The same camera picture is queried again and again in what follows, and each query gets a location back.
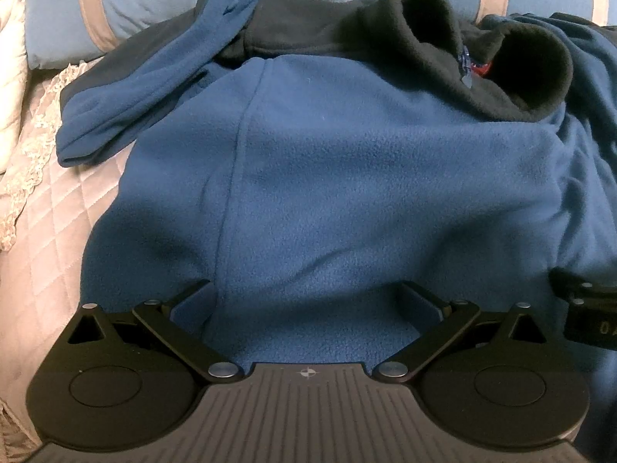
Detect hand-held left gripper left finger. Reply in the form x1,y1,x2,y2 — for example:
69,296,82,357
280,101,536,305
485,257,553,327
67,280,242,382

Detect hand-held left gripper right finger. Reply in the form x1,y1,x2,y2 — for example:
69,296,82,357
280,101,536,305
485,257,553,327
373,280,548,382

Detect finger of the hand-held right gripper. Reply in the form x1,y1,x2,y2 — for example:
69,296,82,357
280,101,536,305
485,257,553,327
550,267,617,302

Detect blue fleece jacket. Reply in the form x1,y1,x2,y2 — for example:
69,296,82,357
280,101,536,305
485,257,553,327
55,0,617,444

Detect quilted beige bedspread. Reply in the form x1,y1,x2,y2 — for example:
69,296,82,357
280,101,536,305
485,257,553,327
0,58,143,449

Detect white lace-trimmed quilt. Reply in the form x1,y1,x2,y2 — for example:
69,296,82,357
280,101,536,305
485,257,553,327
0,0,94,254

